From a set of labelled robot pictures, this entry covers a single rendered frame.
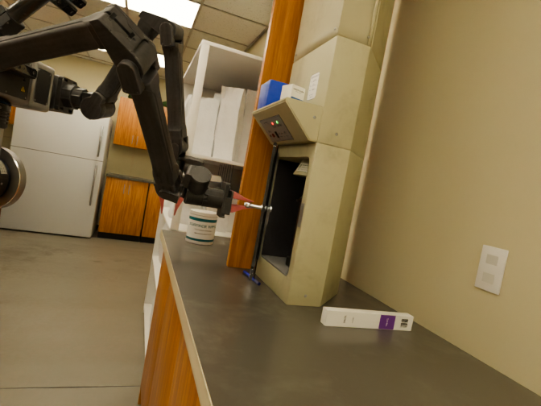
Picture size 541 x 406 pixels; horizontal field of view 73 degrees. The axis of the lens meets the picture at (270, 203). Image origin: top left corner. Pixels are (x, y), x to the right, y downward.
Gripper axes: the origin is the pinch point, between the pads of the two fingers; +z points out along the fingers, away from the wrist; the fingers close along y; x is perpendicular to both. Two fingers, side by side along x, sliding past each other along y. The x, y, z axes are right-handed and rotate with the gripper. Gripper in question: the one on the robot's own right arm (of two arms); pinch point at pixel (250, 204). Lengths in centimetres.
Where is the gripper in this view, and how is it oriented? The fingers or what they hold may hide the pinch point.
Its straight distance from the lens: 112.3
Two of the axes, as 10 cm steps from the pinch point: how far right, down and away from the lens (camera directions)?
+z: 9.3, 1.6, 3.3
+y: 1.9, -9.8, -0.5
